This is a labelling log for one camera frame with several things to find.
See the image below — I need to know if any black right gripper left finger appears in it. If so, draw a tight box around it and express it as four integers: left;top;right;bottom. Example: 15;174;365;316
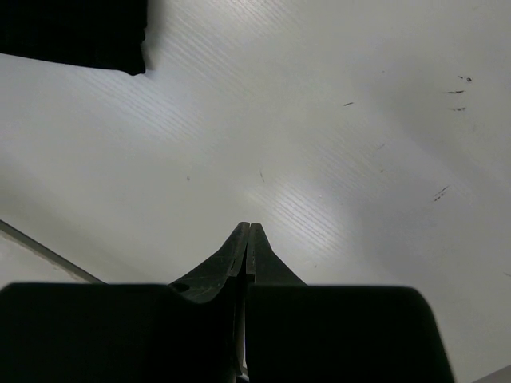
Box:
1;223;250;382

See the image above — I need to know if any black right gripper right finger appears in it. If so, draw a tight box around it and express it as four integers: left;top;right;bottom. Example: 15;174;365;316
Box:
245;223;454;382

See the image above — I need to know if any black tank top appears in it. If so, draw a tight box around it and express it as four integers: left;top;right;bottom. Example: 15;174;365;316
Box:
1;1;148;76

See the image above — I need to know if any aluminium table frame rail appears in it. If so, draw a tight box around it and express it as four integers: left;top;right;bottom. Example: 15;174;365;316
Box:
1;220;105;284

